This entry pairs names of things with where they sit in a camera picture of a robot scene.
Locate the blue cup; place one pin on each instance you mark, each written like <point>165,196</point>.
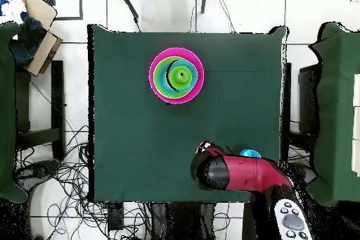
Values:
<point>250,154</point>

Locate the large green bowl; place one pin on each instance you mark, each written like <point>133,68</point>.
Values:
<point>174,96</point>

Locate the green cup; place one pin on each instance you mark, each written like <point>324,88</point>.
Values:
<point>181,75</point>

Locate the small light blue bowl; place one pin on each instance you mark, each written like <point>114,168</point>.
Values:
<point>195,68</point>

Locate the large pink bowl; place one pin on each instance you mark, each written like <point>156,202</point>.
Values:
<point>175,51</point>

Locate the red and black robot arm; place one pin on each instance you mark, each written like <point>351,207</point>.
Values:
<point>244,172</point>

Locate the stack of white boxes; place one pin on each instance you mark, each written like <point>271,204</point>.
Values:
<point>357,124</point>

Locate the dark green table cloth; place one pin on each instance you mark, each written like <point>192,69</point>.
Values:
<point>126,138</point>

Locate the black chair base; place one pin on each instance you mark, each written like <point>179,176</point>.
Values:
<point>36,171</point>
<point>309,175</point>

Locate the green cloth side table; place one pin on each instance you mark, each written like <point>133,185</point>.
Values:
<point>337,110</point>
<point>5,110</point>

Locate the black tripod leg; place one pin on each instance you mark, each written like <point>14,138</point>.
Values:
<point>129,4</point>
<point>204,0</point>

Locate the cardboard box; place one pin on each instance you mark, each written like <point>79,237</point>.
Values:
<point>42,51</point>

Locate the dark blue cloth bag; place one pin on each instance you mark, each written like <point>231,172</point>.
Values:
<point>28,43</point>

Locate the black bench frame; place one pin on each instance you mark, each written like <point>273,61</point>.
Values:
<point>57,96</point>

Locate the black square frame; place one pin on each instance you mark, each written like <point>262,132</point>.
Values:
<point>70,18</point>

